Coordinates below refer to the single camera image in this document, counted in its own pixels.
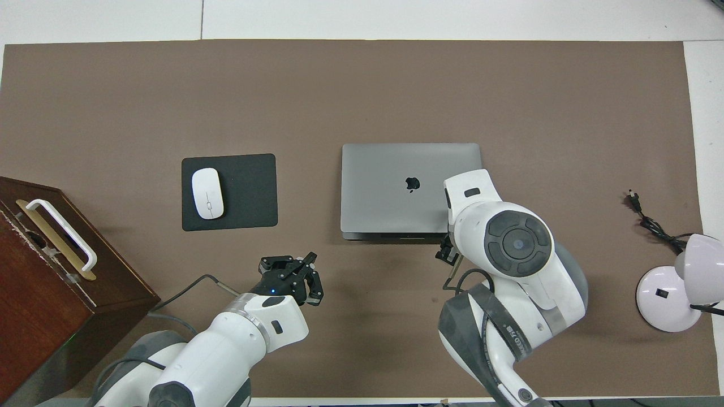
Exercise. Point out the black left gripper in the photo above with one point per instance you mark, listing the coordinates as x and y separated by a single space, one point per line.
280 287

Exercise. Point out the dark brown wooden box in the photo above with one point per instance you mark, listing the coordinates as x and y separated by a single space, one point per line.
34 316

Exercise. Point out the black mouse pad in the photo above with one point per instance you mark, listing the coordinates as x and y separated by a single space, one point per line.
249 192

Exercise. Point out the white computer mouse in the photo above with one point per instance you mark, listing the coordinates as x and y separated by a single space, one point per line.
207 192

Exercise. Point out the brown table mat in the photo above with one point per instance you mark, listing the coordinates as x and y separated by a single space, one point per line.
396 85

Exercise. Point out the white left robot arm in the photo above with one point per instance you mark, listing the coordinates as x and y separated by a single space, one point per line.
226 350

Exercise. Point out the grey aluminium laptop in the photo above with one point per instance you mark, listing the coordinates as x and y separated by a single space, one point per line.
384 192

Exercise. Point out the white desk lamp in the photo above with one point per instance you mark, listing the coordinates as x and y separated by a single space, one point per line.
662 299

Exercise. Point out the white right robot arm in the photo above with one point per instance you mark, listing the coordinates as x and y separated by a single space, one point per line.
520 294

